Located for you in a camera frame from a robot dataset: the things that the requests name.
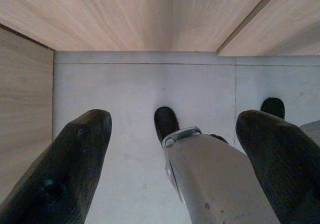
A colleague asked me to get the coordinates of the wide wood cabinet door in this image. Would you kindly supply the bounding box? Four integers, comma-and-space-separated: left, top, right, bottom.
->
0, 0, 277, 52

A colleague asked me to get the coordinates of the narrow wood cabinet door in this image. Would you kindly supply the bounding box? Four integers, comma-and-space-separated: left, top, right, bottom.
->
216, 0, 320, 58

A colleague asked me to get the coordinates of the white cabinet plinth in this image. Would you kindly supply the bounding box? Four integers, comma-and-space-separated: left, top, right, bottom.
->
53, 50, 320, 66

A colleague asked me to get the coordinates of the black left robot foot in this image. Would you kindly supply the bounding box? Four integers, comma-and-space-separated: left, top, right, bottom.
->
153, 106, 229, 147

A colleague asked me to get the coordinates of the black robot foot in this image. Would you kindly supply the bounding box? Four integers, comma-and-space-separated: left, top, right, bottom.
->
260, 97, 286, 120
153, 106, 229, 147

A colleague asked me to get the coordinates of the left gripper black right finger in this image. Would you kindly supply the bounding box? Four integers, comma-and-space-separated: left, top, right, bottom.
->
235, 109, 320, 224

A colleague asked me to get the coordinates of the wood cabinet side panel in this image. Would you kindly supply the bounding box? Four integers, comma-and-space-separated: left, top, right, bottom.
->
0, 23, 55, 199

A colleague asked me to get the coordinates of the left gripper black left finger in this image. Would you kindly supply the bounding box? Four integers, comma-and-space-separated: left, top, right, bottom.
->
0, 108, 113, 224

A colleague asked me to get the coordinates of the black right robot foot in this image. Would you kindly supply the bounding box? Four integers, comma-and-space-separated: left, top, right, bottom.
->
260, 97, 286, 120

